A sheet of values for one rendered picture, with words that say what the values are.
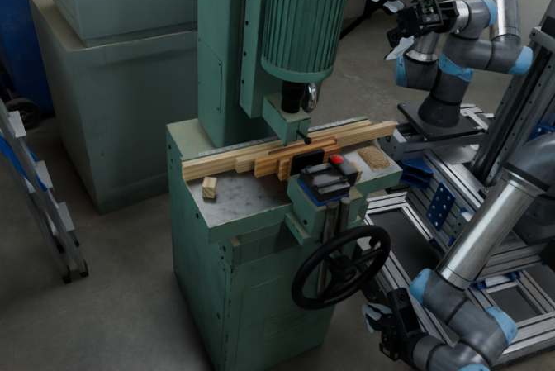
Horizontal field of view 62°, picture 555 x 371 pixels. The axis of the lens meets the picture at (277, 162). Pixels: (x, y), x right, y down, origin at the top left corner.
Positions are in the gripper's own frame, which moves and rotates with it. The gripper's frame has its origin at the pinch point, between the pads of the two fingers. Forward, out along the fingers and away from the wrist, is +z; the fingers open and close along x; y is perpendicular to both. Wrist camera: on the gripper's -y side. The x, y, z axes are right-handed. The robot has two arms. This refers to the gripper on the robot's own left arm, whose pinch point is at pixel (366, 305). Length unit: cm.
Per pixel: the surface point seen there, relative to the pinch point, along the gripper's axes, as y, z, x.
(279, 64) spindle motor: -63, 5, -13
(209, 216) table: -30.1, 14.6, -32.8
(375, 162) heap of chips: -32.1, 14.4, 18.5
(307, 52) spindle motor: -65, 0, -9
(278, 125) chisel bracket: -48, 18, -9
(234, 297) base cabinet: 0.3, 28.0, -25.7
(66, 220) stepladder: -13, 112, -63
